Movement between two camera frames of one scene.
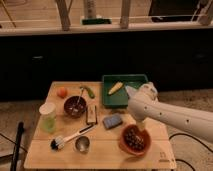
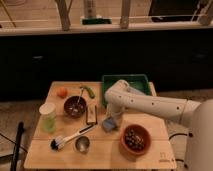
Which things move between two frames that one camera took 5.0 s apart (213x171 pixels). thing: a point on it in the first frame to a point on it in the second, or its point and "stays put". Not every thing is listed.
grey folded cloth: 129,90 stays put
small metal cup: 82,144 stays put
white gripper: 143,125 to 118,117
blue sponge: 112,121 stays put
